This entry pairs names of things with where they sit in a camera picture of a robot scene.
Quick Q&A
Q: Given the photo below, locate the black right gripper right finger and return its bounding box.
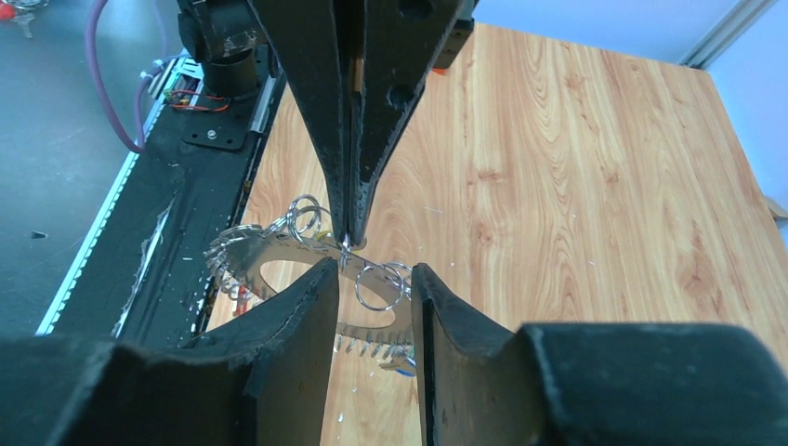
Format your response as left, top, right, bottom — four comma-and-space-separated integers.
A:
412, 264, 787, 445

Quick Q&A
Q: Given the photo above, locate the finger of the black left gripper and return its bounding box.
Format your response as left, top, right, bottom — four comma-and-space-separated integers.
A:
250, 1, 350, 242
348, 1, 465, 246

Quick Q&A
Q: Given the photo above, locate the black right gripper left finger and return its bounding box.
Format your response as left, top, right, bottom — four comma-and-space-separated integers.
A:
1, 281, 338, 445

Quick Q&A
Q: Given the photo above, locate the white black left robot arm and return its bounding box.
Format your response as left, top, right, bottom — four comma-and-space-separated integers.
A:
178, 1, 476, 247

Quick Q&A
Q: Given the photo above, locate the red key tag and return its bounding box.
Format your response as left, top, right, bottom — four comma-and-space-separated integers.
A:
232, 286, 255, 317

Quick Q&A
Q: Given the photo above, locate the key with red tag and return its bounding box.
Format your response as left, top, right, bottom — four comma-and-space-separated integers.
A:
1, 0, 49, 39

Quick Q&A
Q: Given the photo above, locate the slotted white cable duct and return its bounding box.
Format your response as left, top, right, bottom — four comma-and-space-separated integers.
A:
34, 52, 188, 336

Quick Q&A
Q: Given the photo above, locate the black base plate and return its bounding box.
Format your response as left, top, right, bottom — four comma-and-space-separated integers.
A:
51, 48, 283, 348

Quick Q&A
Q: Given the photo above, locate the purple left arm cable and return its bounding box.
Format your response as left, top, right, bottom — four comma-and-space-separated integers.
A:
85, 0, 167, 155

